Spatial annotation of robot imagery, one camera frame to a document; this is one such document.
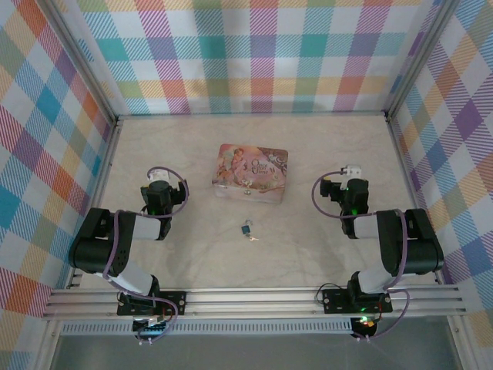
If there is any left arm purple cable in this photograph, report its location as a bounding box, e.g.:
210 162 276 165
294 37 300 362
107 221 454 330
102 165 191 345

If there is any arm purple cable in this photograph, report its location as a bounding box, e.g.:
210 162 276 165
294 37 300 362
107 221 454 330
314 171 411 342
102 165 191 345

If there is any thin aluminium wall rail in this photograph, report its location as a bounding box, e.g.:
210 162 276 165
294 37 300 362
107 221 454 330
115 110 388 121

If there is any aluminium frame post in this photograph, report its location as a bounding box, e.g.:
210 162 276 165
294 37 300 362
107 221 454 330
384 0 461 120
45 0 119 124

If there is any slotted aluminium mounting rail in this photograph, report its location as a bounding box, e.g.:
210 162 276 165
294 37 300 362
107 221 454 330
41 284 467 321

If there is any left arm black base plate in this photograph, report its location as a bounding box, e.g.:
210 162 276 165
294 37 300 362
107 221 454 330
116 291 188 317

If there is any green circuit board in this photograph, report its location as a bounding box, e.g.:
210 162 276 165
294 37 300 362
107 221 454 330
132 315 169 337

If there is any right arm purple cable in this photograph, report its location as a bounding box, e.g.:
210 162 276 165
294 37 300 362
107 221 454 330
314 171 411 342

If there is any pink illustrated tin box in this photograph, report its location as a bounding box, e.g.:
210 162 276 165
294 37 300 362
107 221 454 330
210 143 289 205

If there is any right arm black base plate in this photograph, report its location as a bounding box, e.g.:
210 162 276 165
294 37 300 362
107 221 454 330
321 288 394 314

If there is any aluminium side rail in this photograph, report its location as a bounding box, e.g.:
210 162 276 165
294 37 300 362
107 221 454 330
65 119 123 290
384 115 444 285

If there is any grey slotted cable duct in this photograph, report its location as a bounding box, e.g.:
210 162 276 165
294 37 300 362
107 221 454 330
60 318 354 335

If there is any black controller with lights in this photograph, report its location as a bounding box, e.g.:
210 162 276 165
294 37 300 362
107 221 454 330
352 315 377 338

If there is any aluminium frame bar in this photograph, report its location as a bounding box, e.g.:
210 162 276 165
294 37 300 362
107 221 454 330
36 318 65 370
446 314 478 370

